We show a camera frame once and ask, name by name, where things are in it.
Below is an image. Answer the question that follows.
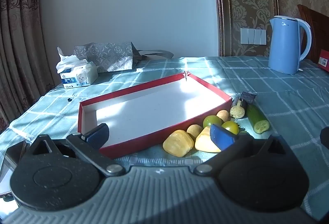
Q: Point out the wooden chair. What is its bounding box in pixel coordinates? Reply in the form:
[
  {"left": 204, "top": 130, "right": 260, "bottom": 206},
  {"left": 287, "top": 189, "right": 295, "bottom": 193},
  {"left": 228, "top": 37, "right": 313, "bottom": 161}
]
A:
[{"left": 297, "top": 4, "right": 329, "bottom": 64}]

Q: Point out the green tomato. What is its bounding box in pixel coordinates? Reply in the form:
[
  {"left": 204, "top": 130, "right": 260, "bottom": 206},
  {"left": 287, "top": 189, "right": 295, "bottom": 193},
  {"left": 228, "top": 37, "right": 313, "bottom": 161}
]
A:
[
  {"left": 221, "top": 121, "right": 240, "bottom": 135},
  {"left": 203, "top": 115, "right": 223, "bottom": 129}
]

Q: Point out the red cardboard box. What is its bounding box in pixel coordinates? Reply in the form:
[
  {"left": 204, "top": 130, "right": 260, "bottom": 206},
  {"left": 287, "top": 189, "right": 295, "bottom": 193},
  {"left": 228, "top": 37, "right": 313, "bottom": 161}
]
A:
[{"left": 78, "top": 72, "right": 233, "bottom": 159}]

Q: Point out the grey patterned bag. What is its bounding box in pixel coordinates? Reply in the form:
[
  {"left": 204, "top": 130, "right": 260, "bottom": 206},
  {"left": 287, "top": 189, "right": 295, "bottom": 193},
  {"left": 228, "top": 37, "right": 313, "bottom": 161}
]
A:
[{"left": 74, "top": 42, "right": 175, "bottom": 72}]

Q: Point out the smartphone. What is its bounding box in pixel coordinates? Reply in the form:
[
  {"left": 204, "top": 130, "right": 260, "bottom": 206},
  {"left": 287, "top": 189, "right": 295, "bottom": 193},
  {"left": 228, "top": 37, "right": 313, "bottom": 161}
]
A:
[{"left": 0, "top": 140, "right": 27, "bottom": 196}]

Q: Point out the brown longan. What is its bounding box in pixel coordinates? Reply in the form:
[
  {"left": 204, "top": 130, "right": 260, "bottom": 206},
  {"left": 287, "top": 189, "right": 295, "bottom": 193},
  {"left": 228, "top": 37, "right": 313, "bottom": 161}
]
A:
[
  {"left": 186, "top": 124, "right": 204, "bottom": 140},
  {"left": 216, "top": 109, "right": 231, "bottom": 122}
]

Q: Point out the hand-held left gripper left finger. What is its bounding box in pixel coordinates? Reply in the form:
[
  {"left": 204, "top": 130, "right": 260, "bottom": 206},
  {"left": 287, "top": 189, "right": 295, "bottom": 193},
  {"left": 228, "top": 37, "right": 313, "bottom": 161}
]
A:
[{"left": 26, "top": 123, "right": 126, "bottom": 178}]

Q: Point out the white tissue pack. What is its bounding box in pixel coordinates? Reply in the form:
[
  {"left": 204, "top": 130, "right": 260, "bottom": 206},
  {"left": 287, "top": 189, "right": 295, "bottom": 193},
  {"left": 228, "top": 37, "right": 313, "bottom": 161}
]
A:
[{"left": 56, "top": 46, "right": 98, "bottom": 89}]

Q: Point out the white wall switch panel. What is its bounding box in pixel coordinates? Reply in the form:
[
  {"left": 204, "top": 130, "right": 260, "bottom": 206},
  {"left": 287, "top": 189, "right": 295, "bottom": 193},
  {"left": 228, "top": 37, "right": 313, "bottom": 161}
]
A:
[{"left": 240, "top": 28, "right": 267, "bottom": 45}]

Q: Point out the small red box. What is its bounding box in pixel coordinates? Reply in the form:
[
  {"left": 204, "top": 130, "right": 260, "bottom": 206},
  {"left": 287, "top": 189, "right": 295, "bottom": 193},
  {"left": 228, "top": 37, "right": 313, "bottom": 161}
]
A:
[{"left": 318, "top": 49, "right": 329, "bottom": 72}]

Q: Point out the brown patterned curtain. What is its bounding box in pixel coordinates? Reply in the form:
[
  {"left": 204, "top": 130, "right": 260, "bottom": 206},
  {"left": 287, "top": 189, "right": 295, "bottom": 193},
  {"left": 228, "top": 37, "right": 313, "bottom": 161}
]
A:
[{"left": 0, "top": 0, "right": 56, "bottom": 134}]

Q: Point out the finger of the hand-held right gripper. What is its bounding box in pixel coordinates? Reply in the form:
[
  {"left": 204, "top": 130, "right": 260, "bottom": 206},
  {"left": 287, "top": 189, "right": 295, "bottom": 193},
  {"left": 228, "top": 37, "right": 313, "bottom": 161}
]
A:
[{"left": 320, "top": 126, "right": 329, "bottom": 149}]

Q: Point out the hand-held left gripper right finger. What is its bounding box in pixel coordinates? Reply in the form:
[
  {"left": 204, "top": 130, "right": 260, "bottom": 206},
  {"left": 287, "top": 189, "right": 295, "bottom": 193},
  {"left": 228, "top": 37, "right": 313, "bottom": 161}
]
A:
[{"left": 194, "top": 124, "right": 296, "bottom": 177}]

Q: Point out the dark sugarcane piece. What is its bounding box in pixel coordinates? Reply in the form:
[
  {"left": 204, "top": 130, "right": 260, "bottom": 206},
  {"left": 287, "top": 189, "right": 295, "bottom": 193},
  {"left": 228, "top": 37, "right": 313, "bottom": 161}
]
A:
[
  {"left": 240, "top": 92, "right": 257, "bottom": 109},
  {"left": 229, "top": 97, "right": 247, "bottom": 119}
]

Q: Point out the blue electric kettle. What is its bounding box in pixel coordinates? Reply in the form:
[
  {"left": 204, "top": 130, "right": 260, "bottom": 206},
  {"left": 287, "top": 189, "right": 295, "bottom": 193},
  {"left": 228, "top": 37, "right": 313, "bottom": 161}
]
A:
[{"left": 268, "top": 16, "right": 312, "bottom": 75}]

